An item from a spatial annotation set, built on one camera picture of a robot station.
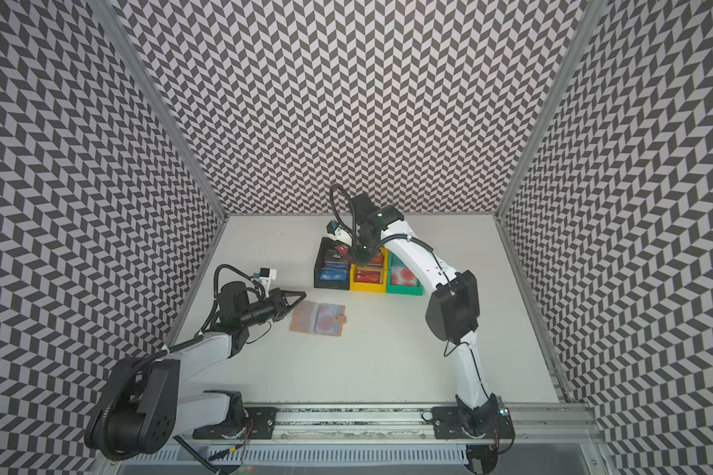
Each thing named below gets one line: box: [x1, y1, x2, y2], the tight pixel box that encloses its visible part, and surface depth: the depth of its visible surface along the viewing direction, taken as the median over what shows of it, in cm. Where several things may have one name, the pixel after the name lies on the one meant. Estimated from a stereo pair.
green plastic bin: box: [386, 248, 424, 296], surface depth 98 cm
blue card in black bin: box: [319, 263, 348, 282], surface depth 102 cm
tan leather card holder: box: [289, 300, 347, 337], surface depth 91 cm
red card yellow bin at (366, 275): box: [353, 269, 383, 285], surface depth 101 cm
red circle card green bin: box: [390, 266, 419, 286], surface depth 99 cm
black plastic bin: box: [312, 236, 351, 291], surface depth 101 cm
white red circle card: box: [313, 302, 342, 335], surface depth 91 cm
